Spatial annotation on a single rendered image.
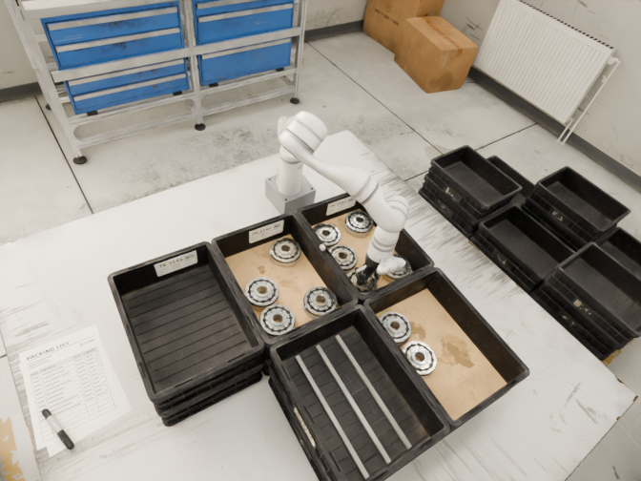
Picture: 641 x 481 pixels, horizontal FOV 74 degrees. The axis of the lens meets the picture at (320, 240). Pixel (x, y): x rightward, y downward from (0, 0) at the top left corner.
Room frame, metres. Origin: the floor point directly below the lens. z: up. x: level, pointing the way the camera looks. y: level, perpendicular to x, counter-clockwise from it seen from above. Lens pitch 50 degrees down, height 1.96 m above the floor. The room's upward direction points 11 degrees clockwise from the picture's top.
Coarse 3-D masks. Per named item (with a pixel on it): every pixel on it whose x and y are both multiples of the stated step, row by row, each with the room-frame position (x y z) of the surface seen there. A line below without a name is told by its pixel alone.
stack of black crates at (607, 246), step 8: (616, 232) 1.73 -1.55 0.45; (624, 232) 1.71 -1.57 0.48; (600, 240) 1.62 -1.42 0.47; (608, 240) 1.73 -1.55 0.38; (616, 240) 1.70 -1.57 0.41; (624, 240) 1.69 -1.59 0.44; (632, 240) 1.67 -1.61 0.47; (608, 248) 1.67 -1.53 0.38; (616, 248) 1.68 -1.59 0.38; (624, 248) 1.67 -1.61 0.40; (632, 248) 1.65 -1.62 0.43; (640, 248) 1.63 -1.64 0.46; (616, 256) 1.62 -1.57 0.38; (624, 256) 1.63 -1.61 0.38; (632, 256) 1.63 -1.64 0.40; (640, 256) 1.61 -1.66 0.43; (624, 264) 1.57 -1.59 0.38; (632, 264) 1.58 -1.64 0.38; (640, 264) 1.59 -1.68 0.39; (640, 272) 1.54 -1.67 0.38
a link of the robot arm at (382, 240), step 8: (392, 200) 0.83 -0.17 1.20; (400, 200) 0.83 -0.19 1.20; (408, 208) 0.83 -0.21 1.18; (376, 232) 0.80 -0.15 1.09; (384, 232) 0.80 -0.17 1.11; (376, 240) 0.79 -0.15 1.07; (384, 240) 0.78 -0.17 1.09; (392, 240) 0.78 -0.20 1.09; (384, 248) 0.78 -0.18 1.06; (392, 248) 0.79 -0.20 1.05
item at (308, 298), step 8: (312, 288) 0.73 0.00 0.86; (320, 288) 0.74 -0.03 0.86; (304, 296) 0.70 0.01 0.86; (312, 296) 0.70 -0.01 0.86; (328, 296) 0.71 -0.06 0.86; (312, 304) 0.67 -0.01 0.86; (328, 304) 0.68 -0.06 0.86; (336, 304) 0.69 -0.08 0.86; (312, 312) 0.65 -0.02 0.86; (320, 312) 0.65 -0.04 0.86
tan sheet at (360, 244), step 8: (344, 216) 1.09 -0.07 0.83; (336, 224) 1.04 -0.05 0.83; (344, 232) 1.01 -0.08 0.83; (344, 240) 0.97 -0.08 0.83; (352, 240) 0.98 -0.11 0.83; (360, 240) 0.99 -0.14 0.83; (368, 240) 1.00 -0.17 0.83; (352, 248) 0.95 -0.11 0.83; (360, 248) 0.95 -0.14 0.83; (360, 256) 0.92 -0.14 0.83; (360, 264) 0.88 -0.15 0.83; (384, 280) 0.84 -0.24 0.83
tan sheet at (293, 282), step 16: (272, 240) 0.91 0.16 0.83; (240, 256) 0.82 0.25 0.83; (256, 256) 0.83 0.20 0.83; (304, 256) 0.87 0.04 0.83; (240, 272) 0.76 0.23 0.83; (256, 272) 0.77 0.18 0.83; (272, 272) 0.78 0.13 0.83; (288, 272) 0.80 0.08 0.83; (304, 272) 0.81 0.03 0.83; (288, 288) 0.73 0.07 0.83; (304, 288) 0.75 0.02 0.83; (288, 304) 0.68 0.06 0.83; (304, 320) 0.64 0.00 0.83
